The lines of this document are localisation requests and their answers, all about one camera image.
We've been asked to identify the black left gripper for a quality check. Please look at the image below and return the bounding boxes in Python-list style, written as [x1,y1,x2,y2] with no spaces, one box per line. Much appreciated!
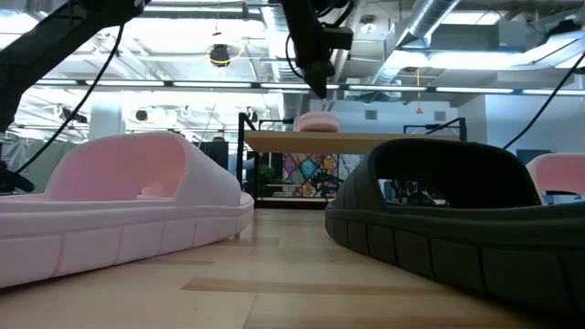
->
[286,20,337,100]

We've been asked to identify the pink foam slide sandal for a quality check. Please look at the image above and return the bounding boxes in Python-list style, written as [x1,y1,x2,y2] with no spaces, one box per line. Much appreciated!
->
[292,111,342,134]
[0,132,256,291]
[525,152,585,206]

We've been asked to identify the dark grey foam slide sandal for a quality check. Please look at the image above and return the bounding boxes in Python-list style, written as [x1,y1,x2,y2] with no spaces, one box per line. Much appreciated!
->
[324,138,585,317]

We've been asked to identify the colourful mosaic panel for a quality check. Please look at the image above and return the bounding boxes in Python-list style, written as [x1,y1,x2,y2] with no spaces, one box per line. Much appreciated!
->
[282,153,351,199]

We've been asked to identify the green potted plant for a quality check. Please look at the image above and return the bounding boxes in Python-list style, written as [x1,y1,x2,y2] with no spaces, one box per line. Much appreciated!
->
[260,164,278,186]

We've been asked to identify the long linear ceiling light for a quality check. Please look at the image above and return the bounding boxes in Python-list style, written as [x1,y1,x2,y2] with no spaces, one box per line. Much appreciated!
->
[34,80,585,96]

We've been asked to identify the black monitor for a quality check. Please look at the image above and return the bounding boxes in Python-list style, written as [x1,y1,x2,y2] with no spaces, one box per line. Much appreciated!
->
[198,140,230,172]

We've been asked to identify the white building column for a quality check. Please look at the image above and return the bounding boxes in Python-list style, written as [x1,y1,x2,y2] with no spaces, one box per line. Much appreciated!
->
[89,102,125,141]

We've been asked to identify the dark blue screen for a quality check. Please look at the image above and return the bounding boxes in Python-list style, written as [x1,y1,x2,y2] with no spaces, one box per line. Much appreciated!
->
[516,148,552,165]

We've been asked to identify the black ceiling device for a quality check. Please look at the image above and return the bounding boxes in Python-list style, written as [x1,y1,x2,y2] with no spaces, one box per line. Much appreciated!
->
[58,107,89,125]

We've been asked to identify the grey curtain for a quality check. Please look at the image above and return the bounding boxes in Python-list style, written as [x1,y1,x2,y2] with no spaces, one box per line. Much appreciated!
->
[0,139,79,193]

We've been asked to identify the black left wrist camera cable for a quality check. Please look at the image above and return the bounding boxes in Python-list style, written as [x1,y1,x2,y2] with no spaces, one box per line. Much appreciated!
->
[284,32,306,80]

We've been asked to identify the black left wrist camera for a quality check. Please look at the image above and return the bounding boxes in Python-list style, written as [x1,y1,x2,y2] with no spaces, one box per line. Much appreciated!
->
[323,26,356,51]

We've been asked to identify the silver corrugated ceiling duct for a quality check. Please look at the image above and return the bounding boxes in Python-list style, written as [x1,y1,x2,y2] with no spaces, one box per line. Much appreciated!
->
[261,4,316,121]

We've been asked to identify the wooden shelf with black frame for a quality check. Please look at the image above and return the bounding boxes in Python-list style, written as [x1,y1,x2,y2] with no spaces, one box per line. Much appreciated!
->
[236,111,468,209]

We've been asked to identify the yellow hanging ceiling cord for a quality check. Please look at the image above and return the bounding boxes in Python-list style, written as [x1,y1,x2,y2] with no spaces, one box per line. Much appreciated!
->
[414,68,424,115]

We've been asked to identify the black hanging cord reel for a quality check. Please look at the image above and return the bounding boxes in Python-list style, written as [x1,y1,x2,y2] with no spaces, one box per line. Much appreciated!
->
[207,41,246,69]

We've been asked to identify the silver spiral ceiling duct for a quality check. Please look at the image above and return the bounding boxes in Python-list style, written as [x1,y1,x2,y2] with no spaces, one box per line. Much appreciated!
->
[370,0,463,88]

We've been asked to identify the grey rectangular ceiling duct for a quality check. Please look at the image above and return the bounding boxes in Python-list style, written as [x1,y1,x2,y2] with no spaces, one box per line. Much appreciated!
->
[429,22,527,52]

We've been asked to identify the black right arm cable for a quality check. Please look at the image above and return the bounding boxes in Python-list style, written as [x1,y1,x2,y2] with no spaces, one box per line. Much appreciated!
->
[502,51,585,151]

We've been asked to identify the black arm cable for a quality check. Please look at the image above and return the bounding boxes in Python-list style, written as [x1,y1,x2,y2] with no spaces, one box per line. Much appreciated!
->
[15,25,126,175]
[502,51,585,151]

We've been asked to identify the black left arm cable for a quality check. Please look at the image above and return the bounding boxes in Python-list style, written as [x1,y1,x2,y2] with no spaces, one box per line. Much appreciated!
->
[15,25,126,175]

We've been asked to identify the black cable loop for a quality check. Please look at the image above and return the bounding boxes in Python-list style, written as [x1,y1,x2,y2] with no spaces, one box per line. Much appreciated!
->
[0,158,37,195]

